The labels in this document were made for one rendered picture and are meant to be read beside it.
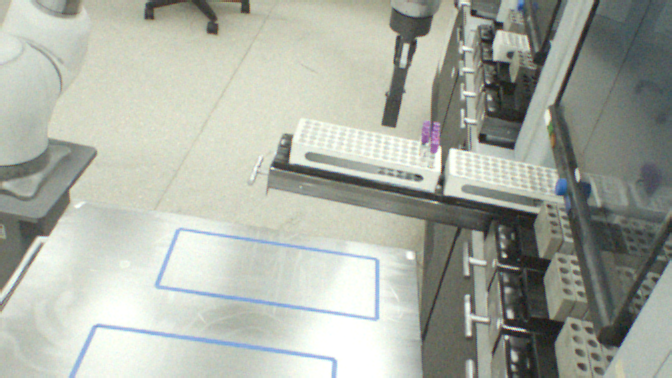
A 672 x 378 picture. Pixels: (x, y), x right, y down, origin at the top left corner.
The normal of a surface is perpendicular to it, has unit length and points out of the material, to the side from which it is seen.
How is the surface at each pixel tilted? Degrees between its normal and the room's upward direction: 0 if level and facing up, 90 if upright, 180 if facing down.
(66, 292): 0
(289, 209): 0
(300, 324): 0
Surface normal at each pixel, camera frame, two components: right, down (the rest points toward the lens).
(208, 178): 0.15, -0.80
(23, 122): 0.73, 0.47
